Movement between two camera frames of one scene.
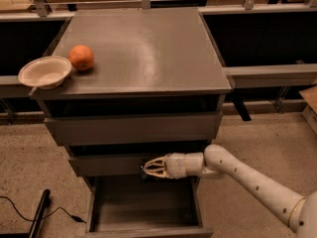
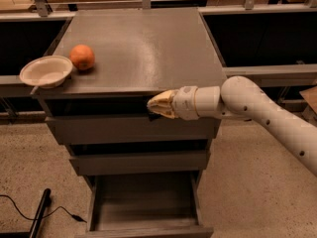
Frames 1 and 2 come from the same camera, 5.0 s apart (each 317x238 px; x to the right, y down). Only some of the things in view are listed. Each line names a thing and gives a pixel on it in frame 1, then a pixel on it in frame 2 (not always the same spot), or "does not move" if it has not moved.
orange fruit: [81, 58] does not move
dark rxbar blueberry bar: [145, 176] to [152, 115]
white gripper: [175, 166] to [185, 102]
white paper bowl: [46, 72] does not move
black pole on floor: [40, 214] does not move
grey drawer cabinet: [144, 82] does not move
